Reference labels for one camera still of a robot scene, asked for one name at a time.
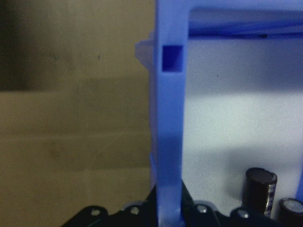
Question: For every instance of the blue bin with capacitors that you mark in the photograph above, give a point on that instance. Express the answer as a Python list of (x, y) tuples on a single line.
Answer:
[(170, 118)]

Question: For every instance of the black cylindrical capacitor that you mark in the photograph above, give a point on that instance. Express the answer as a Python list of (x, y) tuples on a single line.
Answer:
[(258, 191), (292, 211)]

